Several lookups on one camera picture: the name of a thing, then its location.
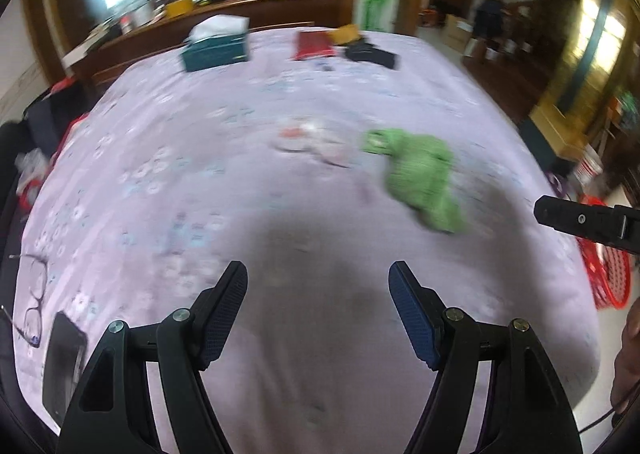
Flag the purple floral cloth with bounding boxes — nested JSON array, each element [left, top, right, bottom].
[[12, 27, 601, 454]]

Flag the wooden counter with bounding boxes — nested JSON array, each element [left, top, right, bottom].
[[65, 0, 352, 86]]

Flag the gold framed pillar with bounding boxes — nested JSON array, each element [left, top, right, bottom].
[[529, 0, 640, 156]]

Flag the black eyeglasses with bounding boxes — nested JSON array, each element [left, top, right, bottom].
[[9, 254, 49, 349]]

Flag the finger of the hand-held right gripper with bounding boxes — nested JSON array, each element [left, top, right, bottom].
[[534, 195, 628, 249]]

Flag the yellow tape roll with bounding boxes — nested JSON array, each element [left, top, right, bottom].
[[327, 24, 363, 46]]

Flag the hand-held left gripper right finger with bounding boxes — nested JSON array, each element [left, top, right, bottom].
[[389, 261, 583, 454]]

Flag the cardboard box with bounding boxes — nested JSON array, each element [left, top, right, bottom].
[[442, 14, 474, 54]]

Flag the wooden stair railing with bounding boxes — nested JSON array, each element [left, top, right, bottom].
[[500, 0, 578, 62]]

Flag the person's right hand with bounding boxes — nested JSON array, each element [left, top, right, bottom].
[[611, 304, 640, 416]]

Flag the black cable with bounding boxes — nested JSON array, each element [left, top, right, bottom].
[[577, 403, 627, 436]]

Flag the green towel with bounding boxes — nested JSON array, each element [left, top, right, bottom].
[[361, 128, 469, 235]]

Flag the dark jacket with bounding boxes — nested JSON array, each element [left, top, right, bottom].
[[474, 0, 507, 38]]

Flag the white bucket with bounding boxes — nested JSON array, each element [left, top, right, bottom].
[[574, 144, 604, 186]]

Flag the black phone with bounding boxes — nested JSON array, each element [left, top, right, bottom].
[[42, 311, 89, 428]]

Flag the red mesh basket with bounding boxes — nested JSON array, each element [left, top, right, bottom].
[[575, 194, 633, 311]]

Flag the teal tissue box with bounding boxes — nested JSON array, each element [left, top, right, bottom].
[[181, 17, 251, 74]]

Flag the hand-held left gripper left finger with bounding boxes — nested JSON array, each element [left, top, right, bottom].
[[57, 261, 249, 454]]

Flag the dark red flat packet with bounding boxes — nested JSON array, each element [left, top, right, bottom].
[[293, 29, 337, 62]]

